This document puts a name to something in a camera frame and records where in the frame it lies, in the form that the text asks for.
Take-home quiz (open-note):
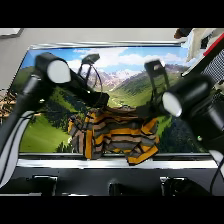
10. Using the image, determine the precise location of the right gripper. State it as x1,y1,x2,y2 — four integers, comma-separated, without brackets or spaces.
134,98,164,119

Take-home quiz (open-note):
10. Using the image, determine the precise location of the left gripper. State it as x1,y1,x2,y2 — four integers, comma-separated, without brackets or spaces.
84,84,111,109

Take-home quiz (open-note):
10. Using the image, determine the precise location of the yellow grey striped shirt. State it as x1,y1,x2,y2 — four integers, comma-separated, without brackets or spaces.
67,105,160,167

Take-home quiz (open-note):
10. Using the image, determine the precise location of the black cable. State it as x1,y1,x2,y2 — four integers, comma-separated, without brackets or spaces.
87,61,104,108

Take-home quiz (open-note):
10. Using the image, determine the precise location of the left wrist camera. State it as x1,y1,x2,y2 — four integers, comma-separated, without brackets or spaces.
78,53,103,90

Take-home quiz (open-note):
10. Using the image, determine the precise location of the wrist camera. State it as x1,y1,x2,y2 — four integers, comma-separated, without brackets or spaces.
143,59,171,101
78,53,103,90

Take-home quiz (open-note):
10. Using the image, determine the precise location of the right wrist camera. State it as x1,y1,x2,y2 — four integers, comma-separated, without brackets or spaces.
143,59,171,101

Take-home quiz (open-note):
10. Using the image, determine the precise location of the silver frame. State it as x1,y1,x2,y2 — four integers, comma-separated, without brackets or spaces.
0,152,224,197

